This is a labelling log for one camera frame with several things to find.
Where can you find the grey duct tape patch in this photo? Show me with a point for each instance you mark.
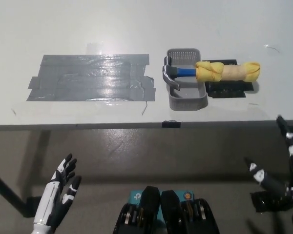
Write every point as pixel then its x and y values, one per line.
pixel 88 78

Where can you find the grey plastic perforated basket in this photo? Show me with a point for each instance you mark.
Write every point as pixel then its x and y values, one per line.
pixel 185 93

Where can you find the hammer with yellow cloth grip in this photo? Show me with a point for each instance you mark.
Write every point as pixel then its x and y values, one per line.
pixel 185 72

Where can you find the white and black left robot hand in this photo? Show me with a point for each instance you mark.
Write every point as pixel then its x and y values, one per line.
pixel 51 195

